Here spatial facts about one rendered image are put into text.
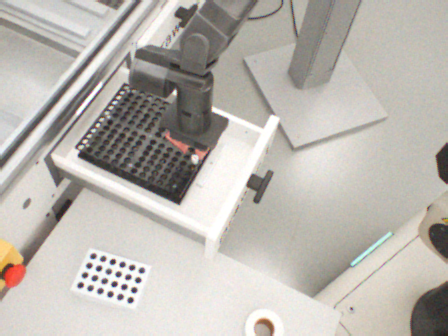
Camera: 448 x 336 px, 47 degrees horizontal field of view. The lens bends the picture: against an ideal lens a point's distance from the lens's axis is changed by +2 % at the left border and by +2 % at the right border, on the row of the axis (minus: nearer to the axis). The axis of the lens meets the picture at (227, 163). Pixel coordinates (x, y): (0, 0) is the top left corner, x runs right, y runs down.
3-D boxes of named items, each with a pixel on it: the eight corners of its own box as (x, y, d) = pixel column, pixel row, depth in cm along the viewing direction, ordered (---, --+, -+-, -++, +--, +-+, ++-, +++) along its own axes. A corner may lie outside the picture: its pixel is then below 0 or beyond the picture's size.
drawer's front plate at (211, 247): (271, 146, 108) (280, 116, 99) (211, 262, 94) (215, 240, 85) (264, 142, 109) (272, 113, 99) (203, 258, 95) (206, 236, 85)
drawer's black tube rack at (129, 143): (219, 143, 105) (221, 125, 100) (179, 211, 97) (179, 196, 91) (127, 101, 109) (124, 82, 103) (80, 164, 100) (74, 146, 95)
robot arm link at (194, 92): (206, 93, 73) (219, 66, 76) (161, 79, 73) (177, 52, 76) (204, 122, 78) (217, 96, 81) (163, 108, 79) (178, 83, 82)
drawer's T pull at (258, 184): (273, 174, 96) (274, 170, 94) (257, 205, 92) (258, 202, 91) (256, 166, 96) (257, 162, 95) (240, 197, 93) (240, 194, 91)
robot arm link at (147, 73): (209, 38, 69) (226, 29, 77) (132, 14, 70) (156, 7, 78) (191, 118, 74) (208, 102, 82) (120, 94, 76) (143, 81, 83)
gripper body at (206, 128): (212, 153, 83) (214, 126, 77) (158, 129, 85) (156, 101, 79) (229, 125, 86) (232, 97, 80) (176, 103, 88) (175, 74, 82)
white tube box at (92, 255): (152, 272, 98) (151, 265, 95) (136, 314, 94) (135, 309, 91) (92, 254, 99) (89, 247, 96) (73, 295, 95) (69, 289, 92)
